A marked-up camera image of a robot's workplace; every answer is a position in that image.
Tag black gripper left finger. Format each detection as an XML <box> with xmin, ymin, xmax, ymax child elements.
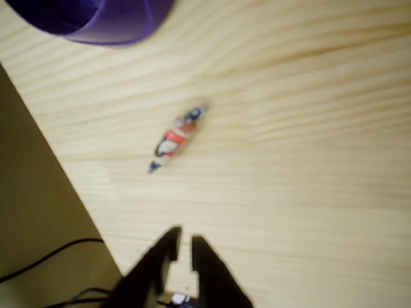
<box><xmin>92</xmin><ymin>219</ymin><xmax>183</xmax><ymax>308</ymax></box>

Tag purple plastic bowl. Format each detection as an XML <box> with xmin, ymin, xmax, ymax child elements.
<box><xmin>0</xmin><ymin>0</ymin><xmax>182</xmax><ymax>54</ymax></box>

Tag black cable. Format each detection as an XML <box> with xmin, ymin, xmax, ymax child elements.
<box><xmin>0</xmin><ymin>228</ymin><xmax>104</xmax><ymax>307</ymax></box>

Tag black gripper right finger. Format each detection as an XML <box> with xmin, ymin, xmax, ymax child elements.
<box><xmin>185</xmin><ymin>235</ymin><xmax>270</xmax><ymax>308</ymax></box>

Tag candy red blue white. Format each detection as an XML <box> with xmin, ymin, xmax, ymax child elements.
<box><xmin>147</xmin><ymin>98</ymin><xmax>209</xmax><ymax>180</ymax></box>

